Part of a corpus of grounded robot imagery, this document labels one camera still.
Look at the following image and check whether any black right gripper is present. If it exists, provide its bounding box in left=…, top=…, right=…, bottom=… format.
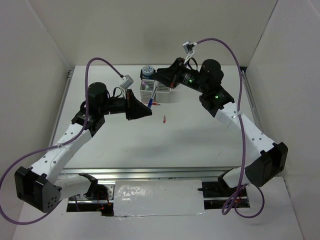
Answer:
left=150, top=58, right=207, bottom=94

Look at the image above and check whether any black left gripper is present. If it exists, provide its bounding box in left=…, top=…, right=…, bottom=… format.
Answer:
left=98, top=88, right=152, bottom=120

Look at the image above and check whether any blue pen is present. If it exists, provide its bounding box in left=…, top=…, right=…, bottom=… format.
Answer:
left=147, top=86, right=158, bottom=109

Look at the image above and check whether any blue glue jar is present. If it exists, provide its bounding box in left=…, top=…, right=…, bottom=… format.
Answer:
left=141, top=65, right=156, bottom=77

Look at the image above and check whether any purple highlighter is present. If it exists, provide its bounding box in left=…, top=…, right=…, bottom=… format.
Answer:
left=141, top=81, right=148, bottom=90

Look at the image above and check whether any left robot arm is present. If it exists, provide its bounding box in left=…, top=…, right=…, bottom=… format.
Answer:
left=14, top=82, right=152, bottom=213

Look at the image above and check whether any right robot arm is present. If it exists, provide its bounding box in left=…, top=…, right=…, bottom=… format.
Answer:
left=152, top=57, right=288, bottom=196

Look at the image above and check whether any white right slotted container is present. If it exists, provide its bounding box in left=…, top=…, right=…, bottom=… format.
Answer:
left=155, top=83, right=171, bottom=104

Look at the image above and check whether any white slotted container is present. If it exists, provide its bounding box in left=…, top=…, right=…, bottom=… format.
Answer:
left=139, top=79, right=155, bottom=103
left=155, top=83, right=171, bottom=104

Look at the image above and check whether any white left slotted container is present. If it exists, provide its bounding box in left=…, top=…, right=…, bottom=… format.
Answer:
left=139, top=79, right=155, bottom=103

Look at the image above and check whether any black left slotted container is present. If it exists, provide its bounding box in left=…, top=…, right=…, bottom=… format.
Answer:
left=140, top=70, right=152, bottom=80

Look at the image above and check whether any white foil front panel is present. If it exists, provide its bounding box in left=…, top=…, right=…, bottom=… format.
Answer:
left=113, top=179, right=205, bottom=217

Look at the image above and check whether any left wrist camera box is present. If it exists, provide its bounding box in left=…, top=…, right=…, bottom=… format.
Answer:
left=119, top=75, right=134, bottom=90

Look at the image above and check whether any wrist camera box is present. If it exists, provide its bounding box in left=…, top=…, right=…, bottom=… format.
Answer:
left=119, top=75, right=134, bottom=90
left=182, top=41, right=197, bottom=65

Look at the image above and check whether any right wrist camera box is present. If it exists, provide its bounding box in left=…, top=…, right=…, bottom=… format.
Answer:
left=182, top=41, right=197, bottom=65

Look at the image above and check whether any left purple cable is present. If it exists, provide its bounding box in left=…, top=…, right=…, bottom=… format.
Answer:
left=0, top=57, right=125, bottom=225

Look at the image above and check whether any purple cable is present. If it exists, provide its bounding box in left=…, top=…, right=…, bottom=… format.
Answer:
left=193, top=37, right=265, bottom=219
left=0, top=57, right=125, bottom=225

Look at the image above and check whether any aluminium front rail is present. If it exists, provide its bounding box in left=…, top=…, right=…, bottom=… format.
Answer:
left=57, top=166, right=236, bottom=181

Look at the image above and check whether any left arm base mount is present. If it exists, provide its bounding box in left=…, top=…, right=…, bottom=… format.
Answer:
left=66, top=173, right=115, bottom=217

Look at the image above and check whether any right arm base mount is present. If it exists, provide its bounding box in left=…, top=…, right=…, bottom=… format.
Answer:
left=198, top=177, right=237, bottom=210

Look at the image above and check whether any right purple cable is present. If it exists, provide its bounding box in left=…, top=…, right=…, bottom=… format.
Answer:
left=193, top=37, right=265, bottom=219

